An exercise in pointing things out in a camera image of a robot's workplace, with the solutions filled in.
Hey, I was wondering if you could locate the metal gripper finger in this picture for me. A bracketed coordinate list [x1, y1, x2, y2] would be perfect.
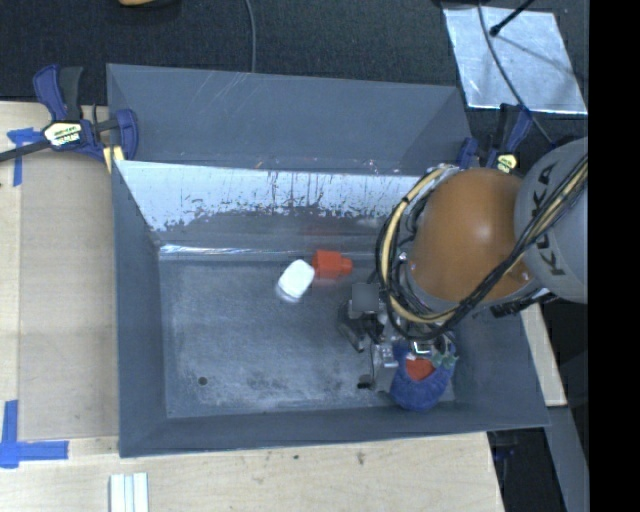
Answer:
[337, 313, 367, 355]
[369, 345, 400, 396]

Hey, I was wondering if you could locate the red toy piece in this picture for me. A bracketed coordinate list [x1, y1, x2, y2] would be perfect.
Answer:
[403, 356, 437, 382]

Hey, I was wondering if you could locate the blue fuzzy cloth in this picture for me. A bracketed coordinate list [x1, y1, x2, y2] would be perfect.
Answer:
[388, 340, 458, 414]

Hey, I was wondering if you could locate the red plastic bottle cap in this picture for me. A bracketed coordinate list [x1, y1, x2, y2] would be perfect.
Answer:
[311, 249, 354, 282]

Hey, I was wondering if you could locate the white plastic cap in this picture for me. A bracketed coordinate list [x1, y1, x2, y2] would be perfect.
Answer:
[276, 258, 317, 304]

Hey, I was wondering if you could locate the grey metal bin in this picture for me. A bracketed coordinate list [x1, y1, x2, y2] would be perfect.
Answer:
[105, 62, 552, 459]

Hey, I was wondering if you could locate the pale wood board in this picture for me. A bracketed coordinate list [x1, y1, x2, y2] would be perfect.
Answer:
[17, 147, 121, 442]

